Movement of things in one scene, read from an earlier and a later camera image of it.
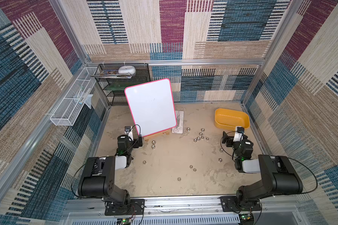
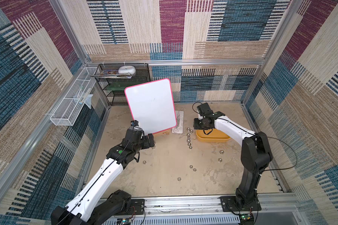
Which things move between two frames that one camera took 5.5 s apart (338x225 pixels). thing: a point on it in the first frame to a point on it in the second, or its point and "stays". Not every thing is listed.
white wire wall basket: x=67 y=112 stays
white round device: x=130 y=70 stays
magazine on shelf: x=111 y=74 stays
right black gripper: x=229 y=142 to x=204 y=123
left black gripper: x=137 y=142 to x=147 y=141
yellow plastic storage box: x=229 y=119 to x=211 y=135
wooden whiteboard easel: x=146 y=138 stays
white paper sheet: x=179 y=129 stays
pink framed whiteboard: x=152 y=106 stays
